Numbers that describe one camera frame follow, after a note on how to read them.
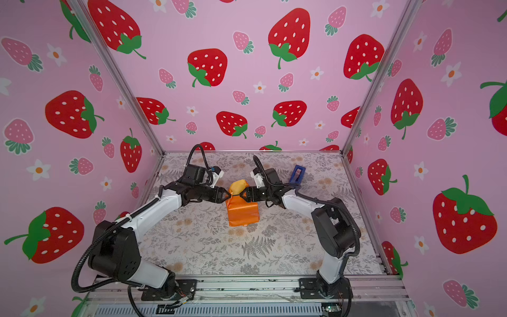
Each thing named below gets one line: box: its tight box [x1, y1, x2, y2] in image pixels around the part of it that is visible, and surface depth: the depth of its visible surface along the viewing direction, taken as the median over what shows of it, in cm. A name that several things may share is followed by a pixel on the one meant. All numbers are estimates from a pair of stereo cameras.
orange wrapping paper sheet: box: [226, 188, 261, 227], surface depth 87 cm
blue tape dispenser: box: [289, 165, 306, 185], surface depth 106 cm
